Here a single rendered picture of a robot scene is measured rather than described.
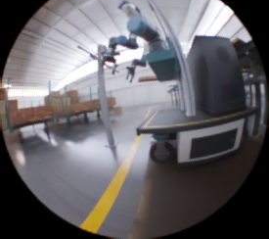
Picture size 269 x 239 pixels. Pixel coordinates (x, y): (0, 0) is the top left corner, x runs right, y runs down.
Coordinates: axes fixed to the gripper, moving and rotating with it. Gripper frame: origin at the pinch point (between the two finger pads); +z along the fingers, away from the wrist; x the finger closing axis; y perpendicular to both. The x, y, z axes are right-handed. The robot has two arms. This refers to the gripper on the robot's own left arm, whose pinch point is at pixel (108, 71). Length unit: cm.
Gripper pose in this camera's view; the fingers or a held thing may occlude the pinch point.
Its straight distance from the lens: 75.2
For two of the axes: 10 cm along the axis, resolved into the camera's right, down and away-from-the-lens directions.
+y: -8.7, -2.9, 4.0
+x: -4.7, 2.3, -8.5
